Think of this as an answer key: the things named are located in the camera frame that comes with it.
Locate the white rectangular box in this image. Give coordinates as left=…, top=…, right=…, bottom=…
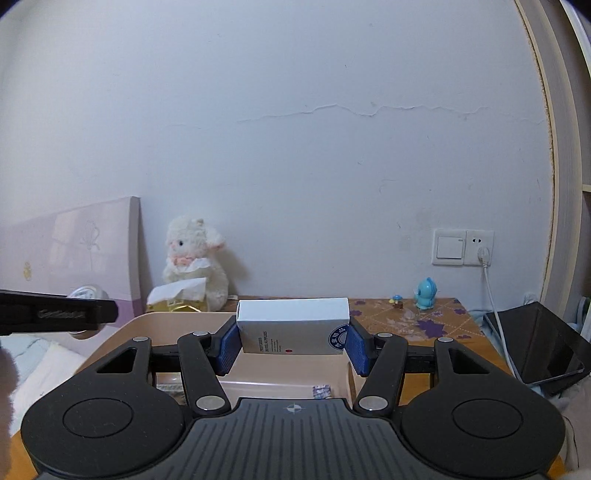
left=236, top=298, right=349, bottom=355

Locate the round silver metal tin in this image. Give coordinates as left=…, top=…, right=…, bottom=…
left=68, top=285, right=109, bottom=340

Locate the white pillow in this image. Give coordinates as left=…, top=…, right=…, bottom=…
left=2, top=335, right=84, bottom=416

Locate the blue white porcelain-pattern box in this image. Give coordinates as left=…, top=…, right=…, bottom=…
left=155, top=372, right=186, bottom=405

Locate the purple floral table mat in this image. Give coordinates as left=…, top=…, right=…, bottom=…
left=349, top=298, right=484, bottom=343

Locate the pink purple bed headboard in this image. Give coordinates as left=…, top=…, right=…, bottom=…
left=1, top=196, right=142, bottom=324

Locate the blue cartoon figurine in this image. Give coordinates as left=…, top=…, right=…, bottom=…
left=414, top=277, right=438, bottom=311

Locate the beige plastic storage bin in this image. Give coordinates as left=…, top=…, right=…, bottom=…
left=82, top=312, right=356, bottom=404

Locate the tiny mushroom figurine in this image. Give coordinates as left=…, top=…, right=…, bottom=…
left=389, top=295, right=404, bottom=309

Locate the white plush lamb toy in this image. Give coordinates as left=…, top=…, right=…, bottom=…
left=162, top=216, right=229, bottom=311

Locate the white power cable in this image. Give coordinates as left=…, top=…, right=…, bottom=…
left=476, top=247, right=525, bottom=381

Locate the white wall switch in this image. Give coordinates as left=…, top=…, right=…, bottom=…
left=432, top=228, right=467, bottom=266

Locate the white wall socket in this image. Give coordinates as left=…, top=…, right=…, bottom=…
left=463, top=230, right=495, bottom=266

